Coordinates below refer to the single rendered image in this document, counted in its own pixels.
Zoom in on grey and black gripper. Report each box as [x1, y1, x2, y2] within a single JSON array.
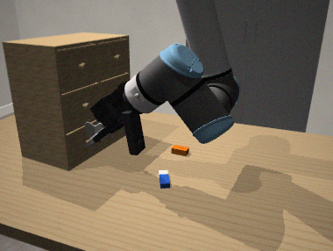
[[84, 80, 143, 147]]

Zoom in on dark brown chest of drawers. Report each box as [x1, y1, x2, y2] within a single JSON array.
[[3, 33, 131, 171]]

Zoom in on white and blue eraser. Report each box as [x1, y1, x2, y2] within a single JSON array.
[[159, 170, 170, 189]]

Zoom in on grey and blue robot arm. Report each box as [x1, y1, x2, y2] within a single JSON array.
[[122, 0, 240, 155]]

